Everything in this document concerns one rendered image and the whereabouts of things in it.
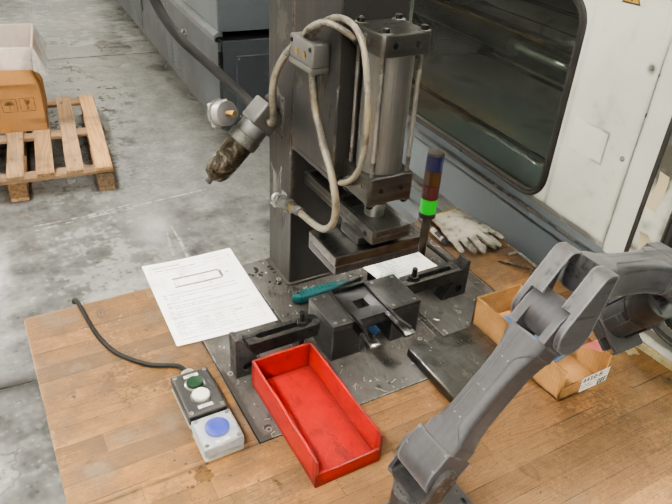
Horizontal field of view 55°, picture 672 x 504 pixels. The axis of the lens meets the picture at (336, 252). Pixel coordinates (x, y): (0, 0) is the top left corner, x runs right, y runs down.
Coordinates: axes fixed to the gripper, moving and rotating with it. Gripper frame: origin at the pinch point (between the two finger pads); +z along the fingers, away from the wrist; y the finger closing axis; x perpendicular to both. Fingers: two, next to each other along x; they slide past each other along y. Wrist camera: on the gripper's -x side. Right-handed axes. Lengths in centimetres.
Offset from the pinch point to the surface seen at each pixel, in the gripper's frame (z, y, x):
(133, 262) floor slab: 201, 113, 42
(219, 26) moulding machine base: 207, 252, -48
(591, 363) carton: 6.4, -5.2, -4.9
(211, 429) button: 13, 8, 66
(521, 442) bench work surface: 3.9, -12.5, 19.3
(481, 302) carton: 14.2, 14.0, 6.7
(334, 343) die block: 18.1, 16.0, 38.7
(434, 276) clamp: 19.7, 23.3, 10.8
